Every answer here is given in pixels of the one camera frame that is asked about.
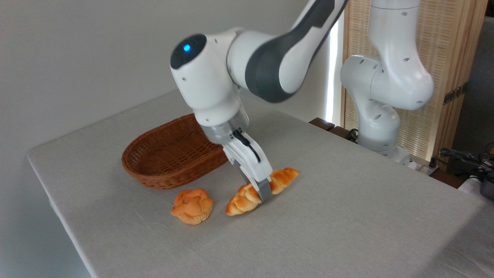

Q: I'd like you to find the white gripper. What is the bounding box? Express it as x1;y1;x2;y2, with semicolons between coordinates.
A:
223;131;274;202

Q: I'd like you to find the long braided bread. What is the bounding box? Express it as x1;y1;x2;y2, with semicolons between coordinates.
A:
225;168;300;216

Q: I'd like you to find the round knotted bread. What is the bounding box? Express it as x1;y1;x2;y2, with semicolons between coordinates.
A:
170;188;213;225

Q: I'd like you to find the grey tablecloth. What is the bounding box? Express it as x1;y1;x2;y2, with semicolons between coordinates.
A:
26;88;494;278

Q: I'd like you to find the dark wooden furniture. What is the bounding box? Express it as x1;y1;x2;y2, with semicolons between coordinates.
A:
309;117;359;143

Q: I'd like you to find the brown wicker basket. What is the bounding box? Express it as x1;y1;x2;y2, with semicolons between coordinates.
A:
121;113;228;190

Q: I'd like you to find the wooden lattice screen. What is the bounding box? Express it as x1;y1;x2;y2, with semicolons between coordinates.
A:
342;0;489;170

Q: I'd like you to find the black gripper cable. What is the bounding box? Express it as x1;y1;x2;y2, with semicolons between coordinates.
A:
232;131;261;163

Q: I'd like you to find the black cable bundle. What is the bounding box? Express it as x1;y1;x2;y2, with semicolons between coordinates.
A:
439;148;494;179

